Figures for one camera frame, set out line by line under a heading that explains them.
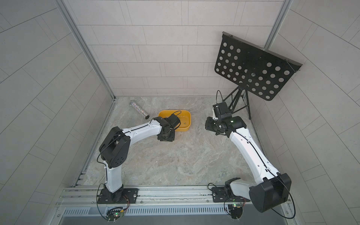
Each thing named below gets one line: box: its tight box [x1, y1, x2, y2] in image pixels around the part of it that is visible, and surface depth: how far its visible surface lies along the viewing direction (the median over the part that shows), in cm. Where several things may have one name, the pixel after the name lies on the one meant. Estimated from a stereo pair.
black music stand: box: [214, 31, 303, 120], surface depth 74 cm
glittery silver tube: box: [129, 99, 150, 120], surface depth 107 cm
